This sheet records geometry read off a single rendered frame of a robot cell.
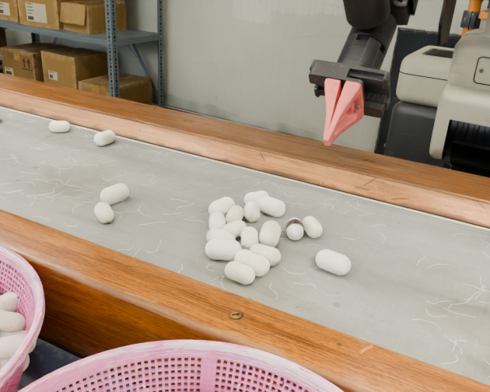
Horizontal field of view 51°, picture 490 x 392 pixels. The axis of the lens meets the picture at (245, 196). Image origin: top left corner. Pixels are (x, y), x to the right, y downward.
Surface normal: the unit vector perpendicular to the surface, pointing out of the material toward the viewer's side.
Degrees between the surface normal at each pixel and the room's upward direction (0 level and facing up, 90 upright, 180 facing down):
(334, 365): 0
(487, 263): 0
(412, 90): 90
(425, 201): 45
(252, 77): 90
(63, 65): 90
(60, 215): 0
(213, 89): 90
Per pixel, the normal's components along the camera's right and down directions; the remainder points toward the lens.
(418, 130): -0.50, 0.34
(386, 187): -0.28, -0.39
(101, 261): 0.06, -0.90
